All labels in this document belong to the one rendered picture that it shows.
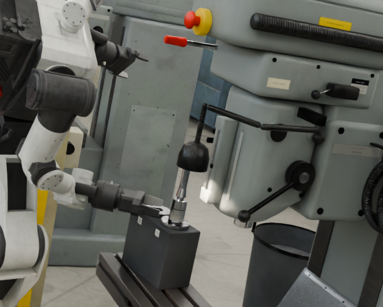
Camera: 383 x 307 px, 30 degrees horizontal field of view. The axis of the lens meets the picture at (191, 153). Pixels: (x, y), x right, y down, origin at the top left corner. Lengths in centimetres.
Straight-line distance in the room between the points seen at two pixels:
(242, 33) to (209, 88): 780
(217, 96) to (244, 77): 748
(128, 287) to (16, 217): 39
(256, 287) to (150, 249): 169
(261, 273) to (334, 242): 171
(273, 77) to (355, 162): 34
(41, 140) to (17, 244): 38
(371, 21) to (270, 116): 32
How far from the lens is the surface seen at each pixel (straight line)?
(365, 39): 164
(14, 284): 227
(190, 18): 157
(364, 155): 179
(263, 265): 376
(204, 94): 941
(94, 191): 214
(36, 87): 173
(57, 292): 418
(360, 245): 202
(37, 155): 188
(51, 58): 183
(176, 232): 215
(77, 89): 176
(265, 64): 156
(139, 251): 226
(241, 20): 152
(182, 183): 216
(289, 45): 157
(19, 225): 211
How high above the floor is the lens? 184
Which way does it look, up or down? 13 degrees down
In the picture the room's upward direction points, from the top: 12 degrees clockwise
